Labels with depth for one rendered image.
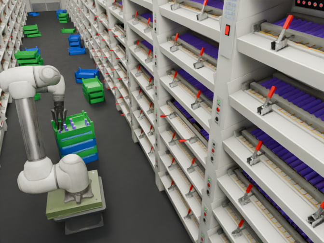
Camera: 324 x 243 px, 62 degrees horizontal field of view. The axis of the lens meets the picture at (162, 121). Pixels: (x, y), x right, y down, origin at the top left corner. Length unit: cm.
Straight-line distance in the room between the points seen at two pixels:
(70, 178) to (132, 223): 55
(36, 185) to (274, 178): 132
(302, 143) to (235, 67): 34
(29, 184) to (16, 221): 51
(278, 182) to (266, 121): 21
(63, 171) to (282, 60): 137
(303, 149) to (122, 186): 169
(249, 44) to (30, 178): 140
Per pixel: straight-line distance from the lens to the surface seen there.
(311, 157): 78
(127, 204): 212
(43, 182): 177
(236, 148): 106
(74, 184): 179
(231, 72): 97
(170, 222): 200
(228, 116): 105
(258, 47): 85
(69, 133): 232
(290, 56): 78
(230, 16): 95
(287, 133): 83
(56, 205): 188
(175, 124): 155
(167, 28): 158
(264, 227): 109
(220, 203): 135
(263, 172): 98
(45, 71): 167
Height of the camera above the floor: 157
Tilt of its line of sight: 31 degrees down
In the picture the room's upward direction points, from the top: straight up
